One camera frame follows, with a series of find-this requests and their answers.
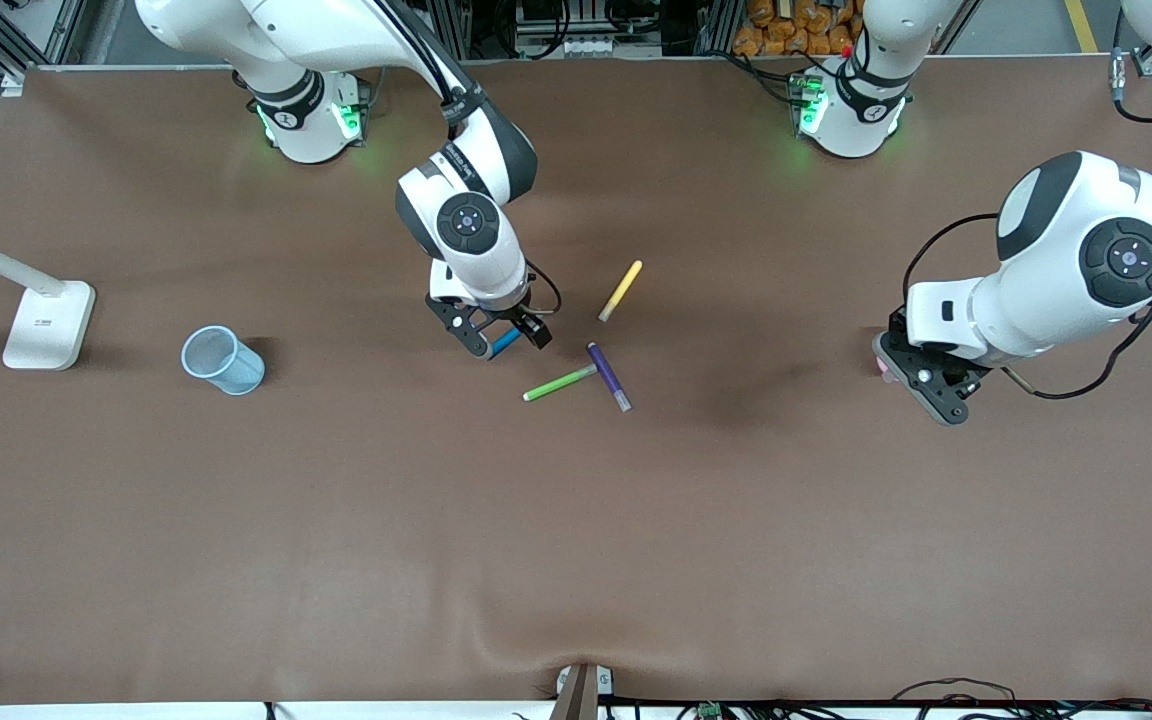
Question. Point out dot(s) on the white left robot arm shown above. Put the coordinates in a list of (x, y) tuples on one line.
[(851, 125)]

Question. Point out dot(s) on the orange snack packets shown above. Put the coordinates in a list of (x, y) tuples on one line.
[(786, 30)]

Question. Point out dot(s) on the aluminium frame post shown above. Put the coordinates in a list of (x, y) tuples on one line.
[(458, 25), (719, 25)]

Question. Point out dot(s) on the purple marker pen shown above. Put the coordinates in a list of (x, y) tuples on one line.
[(604, 370)]

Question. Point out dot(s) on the green terminal connector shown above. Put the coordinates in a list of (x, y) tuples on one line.
[(708, 711)]

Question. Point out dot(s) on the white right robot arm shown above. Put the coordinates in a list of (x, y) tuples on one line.
[(308, 140)]

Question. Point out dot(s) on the grey camera pole mount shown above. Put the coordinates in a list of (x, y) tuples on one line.
[(581, 700)]

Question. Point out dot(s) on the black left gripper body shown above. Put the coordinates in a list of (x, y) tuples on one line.
[(973, 375)]

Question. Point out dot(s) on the blue marker pen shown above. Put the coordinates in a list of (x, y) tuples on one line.
[(504, 345)]

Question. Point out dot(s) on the yellow marker pen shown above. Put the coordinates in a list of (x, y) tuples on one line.
[(621, 290)]

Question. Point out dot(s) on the green marker pen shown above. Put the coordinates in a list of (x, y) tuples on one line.
[(556, 384)]

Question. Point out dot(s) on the pink mesh cup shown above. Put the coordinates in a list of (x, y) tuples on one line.
[(880, 360)]

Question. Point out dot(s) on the brown table cover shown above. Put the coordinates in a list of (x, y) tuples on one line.
[(576, 550)]

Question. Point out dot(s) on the blue mesh cup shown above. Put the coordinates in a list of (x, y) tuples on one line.
[(241, 372)]

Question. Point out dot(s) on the white desk lamp stand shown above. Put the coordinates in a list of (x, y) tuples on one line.
[(46, 330)]

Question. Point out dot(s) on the small white power strip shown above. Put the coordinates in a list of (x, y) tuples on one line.
[(586, 47)]

